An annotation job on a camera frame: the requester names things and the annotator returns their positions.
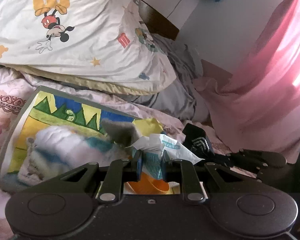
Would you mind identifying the orange soft cloth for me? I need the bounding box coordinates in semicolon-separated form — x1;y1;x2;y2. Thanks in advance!
126;172;174;195

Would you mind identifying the white blue tissue packet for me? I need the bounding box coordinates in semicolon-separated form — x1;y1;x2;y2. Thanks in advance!
132;134;203;180

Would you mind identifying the white towel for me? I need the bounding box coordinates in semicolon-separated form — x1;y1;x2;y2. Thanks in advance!
18;126;128;186

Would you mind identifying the pink curtain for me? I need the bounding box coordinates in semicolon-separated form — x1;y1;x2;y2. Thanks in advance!
194;0;300;163

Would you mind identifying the grey blanket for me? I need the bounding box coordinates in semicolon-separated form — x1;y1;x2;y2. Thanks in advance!
119;34;209;122

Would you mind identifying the dinosaur print storage box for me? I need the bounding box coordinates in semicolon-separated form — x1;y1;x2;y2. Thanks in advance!
0;86;163;192

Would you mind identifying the pink floral bed quilt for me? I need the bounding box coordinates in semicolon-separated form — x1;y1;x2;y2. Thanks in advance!
0;67;231;239

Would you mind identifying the Mickey Mouse print pillow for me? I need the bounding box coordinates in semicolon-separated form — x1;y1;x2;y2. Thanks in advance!
0;0;176;95

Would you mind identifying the dark wooden headboard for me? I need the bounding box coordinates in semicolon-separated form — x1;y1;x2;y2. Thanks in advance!
139;0;179;40

